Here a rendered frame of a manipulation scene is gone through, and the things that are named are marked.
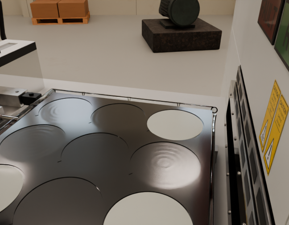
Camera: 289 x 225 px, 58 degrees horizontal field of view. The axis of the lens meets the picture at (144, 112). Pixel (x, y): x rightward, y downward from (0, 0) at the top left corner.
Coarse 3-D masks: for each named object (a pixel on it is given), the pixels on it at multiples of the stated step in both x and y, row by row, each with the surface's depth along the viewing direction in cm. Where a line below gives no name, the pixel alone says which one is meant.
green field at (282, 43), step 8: (288, 8) 23; (288, 16) 22; (288, 24) 22; (280, 32) 24; (288, 32) 22; (280, 40) 24; (288, 40) 22; (280, 48) 24; (288, 48) 21; (288, 56) 21; (288, 64) 21
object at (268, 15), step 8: (264, 0) 33; (272, 0) 29; (280, 0) 26; (264, 8) 33; (272, 8) 28; (264, 16) 32; (272, 16) 28; (264, 24) 32; (272, 24) 28; (272, 32) 27
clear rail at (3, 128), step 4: (48, 92) 57; (52, 92) 58; (44, 96) 55; (36, 100) 54; (40, 100) 54; (36, 104) 53; (28, 108) 51; (32, 108) 51; (20, 112) 49; (24, 112) 50; (28, 112) 50; (16, 116) 48; (20, 116) 49; (12, 120) 47; (16, 120) 47; (8, 124) 46; (12, 124) 47; (0, 128) 45; (4, 128) 45; (8, 128) 46; (0, 132) 44
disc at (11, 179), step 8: (0, 168) 37; (8, 168) 37; (0, 176) 35; (8, 176) 35; (16, 176) 35; (0, 184) 34; (8, 184) 34; (16, 184) 34; (0, 192) 33; (8, 192) 33; (16, 192) 33; (0, 200) 32; (8, 200) 32; (0, 208) 31
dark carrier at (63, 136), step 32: (64, 96) 56; (32, 128) 45; (64, 128) 45; (96, 128) 45; (128, 128) 45; (0, 160) 38; (32, 160) 38; (64, 160) 38; (96, 160) 38; (128, 160) 38; (160, 160) 38; (192, 160) 38; (32, 192) 33; (64, 192) 33; (96, 192) 33; (128, 192) 33; (160, 192) 33; (192, 192) 33; (0, 224) 29; (32, 224) 29; (64, 224) 29; (96, 224) 29
